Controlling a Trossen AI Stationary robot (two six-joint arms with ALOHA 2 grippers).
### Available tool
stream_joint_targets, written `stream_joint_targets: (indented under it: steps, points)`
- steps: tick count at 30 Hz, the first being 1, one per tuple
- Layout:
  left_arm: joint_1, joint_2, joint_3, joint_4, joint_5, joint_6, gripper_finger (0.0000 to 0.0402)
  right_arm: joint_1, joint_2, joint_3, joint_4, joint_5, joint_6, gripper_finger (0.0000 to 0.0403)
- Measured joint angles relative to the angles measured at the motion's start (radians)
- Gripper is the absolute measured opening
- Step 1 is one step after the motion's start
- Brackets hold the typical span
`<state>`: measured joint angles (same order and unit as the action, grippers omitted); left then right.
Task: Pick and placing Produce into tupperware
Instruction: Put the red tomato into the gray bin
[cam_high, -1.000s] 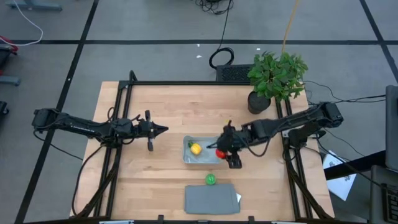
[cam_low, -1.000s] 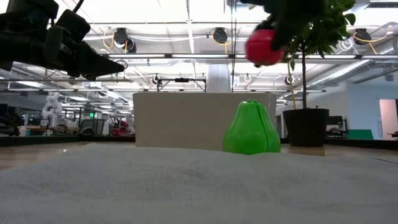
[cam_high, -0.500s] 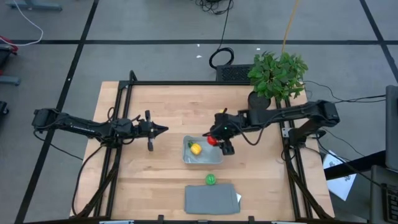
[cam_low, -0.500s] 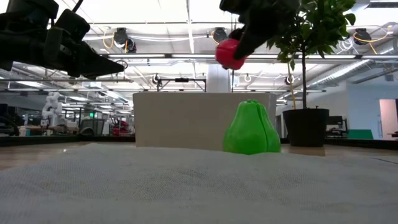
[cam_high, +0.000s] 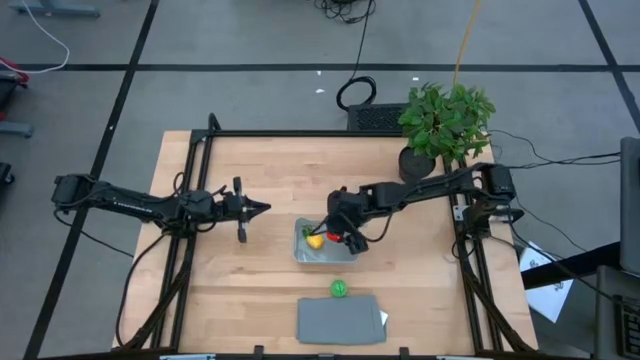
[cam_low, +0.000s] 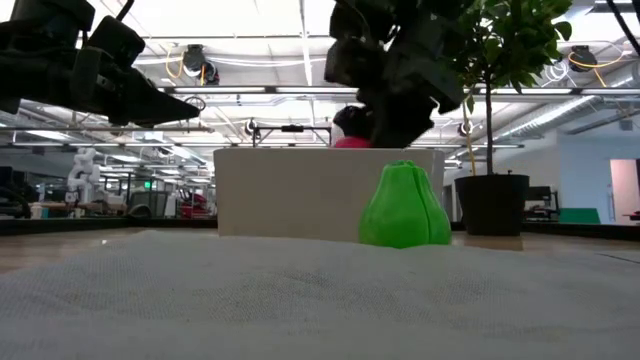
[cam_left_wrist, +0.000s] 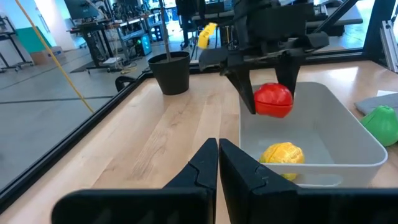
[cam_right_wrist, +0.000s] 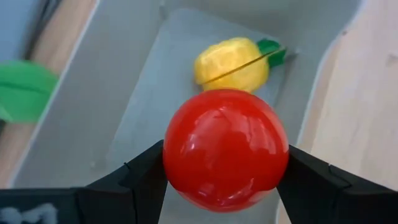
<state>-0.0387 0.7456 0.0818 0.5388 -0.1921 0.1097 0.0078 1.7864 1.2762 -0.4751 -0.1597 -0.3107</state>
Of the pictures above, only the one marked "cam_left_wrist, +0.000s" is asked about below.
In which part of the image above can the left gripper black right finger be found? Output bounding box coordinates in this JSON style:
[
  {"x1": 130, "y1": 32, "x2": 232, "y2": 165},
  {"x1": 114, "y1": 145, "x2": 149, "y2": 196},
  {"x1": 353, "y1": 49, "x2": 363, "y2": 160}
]
[{"x1": 219, "y1": 138, "x2": 398, "y2": 224}]

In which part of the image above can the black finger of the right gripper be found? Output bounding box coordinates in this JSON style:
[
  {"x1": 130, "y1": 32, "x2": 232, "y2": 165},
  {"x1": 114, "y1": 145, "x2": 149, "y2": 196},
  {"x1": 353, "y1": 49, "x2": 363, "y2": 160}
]
[
  {"x1": 221, "y1": 66, "x2": 258, "y2": 115},
  {"x1": 274, "y1": 55, "x2": 302, "y2": 96}
]

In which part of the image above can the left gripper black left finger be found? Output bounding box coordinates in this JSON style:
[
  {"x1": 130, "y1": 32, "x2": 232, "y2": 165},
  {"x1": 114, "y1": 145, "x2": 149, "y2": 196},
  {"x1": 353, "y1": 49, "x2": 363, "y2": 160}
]
[{"x1": 51, "y1": 138, "x2": 219, "y2": 224}]

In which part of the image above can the red toy produce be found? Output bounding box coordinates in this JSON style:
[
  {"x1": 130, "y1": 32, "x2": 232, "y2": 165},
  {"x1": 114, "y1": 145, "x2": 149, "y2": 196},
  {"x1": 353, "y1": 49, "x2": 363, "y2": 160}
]
[{"x1": 253, "y1": 82, "x2": 294, "y2": 119}]

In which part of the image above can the yellow toy produce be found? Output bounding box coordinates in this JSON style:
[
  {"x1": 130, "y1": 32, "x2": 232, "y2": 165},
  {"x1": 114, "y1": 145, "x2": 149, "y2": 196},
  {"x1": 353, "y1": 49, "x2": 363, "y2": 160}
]
[{"x1": 258, "y1": 141, "x2": 305, "y2": 182}]

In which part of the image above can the green toy produce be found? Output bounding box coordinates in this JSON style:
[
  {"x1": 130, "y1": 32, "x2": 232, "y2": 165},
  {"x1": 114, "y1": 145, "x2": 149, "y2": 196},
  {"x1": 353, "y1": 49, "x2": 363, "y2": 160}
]
[{"x1": 360, "y1": 105, "x2": 398, "y2": 148}]

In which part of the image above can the translucent white tupperware container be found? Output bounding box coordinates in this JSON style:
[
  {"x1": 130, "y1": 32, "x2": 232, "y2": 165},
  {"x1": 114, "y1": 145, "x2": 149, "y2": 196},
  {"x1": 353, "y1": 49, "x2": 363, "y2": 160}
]
[{"x1": 238, "y1": 81, "x2": 389, "y2": 189}]

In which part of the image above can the grey tupperware lid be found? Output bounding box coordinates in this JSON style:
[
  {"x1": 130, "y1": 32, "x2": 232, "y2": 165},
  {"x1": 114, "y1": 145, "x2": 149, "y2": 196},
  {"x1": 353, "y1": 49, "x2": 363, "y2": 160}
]
[{"x1": 354, "y1": 92, "x2": 398, "y2": 116}]

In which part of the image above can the black plant pot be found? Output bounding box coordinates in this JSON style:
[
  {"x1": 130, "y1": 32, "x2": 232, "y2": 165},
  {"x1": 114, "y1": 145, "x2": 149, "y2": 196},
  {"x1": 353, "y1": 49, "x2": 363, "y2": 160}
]
[{"x1": 147, "y1": 50, "x2": 192, "y2": 96}]

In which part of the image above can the person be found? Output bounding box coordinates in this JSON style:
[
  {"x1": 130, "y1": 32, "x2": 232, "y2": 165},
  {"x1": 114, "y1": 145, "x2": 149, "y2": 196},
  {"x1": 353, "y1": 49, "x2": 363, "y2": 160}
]
[{"x1": 175, "y1": 0, "x2": 206, "y2": 50}]

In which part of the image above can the black workbench with equipment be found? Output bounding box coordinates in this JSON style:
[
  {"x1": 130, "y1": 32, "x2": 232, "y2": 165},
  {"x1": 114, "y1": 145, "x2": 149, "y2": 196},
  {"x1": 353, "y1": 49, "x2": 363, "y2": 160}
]
[{"x1": 66, "y1": 0, "x2": 164, "y2": 70}]

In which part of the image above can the cardboard box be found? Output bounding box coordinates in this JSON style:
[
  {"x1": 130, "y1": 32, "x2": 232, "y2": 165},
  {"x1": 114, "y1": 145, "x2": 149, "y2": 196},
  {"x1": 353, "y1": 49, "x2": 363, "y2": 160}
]
[{"x1": 29, "y1": 45, "x2": 67, "y2": 66}]

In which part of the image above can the teal panel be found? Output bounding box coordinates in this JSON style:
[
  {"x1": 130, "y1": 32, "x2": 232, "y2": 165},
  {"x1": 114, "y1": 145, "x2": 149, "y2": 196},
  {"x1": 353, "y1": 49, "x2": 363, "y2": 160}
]
[{"x1": 15, "y1": 26, "x2": 53, "y2": 55}]

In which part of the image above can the silver aluminium extrusion post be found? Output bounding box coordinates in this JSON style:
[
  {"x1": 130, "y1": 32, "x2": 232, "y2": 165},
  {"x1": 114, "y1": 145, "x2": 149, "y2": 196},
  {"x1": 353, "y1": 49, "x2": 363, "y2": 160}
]
[{"x1": 379, "y1": 19, "x2": 398, "y2": 74}]

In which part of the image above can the black looped floor cable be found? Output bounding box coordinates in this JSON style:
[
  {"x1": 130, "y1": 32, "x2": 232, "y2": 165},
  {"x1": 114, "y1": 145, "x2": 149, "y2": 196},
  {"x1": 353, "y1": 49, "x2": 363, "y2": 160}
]
[{"x1": 114, "y1": 75, "x2": 138, "y2": 93}]

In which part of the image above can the black metal table frame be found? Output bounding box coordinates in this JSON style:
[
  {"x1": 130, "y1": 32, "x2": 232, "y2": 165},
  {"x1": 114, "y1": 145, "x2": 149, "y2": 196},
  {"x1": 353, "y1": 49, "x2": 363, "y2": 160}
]
[{"x1": 0, "y1": 0, "x2": 398, "y2": 215}]

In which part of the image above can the yellow cable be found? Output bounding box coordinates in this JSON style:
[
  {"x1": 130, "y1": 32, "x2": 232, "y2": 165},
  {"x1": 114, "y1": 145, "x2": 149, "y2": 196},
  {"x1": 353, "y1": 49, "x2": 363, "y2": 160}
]
[{"x1": 13, "y1": 0, "x2": 95, "y2": 114}]

